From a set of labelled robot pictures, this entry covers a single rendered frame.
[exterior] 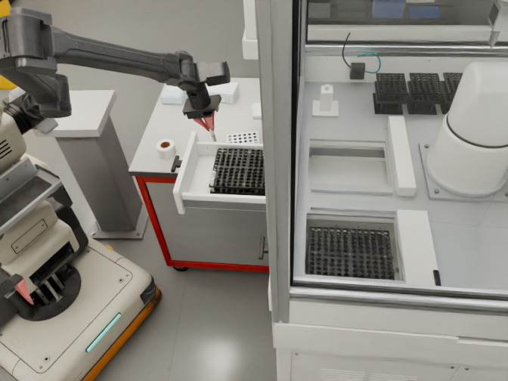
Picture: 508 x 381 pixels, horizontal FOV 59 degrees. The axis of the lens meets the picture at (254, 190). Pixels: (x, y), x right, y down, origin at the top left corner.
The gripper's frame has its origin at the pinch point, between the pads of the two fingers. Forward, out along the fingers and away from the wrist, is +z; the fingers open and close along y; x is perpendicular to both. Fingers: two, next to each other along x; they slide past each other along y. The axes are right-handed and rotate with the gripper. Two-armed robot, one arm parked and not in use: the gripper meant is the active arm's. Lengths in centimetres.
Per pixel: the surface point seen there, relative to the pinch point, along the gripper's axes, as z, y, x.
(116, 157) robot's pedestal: 52, 73, -49
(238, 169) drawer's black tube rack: 22.2, -2.3, -4.5
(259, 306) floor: 109, 9, 0
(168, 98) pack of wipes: 24, 36, -53
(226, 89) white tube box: 26, 11, -58
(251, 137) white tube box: 30.0, -2.0, -29.6
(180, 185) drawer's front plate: 14.0, 12.5, 8.9
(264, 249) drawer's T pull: 20.0, -15.0, 29.8
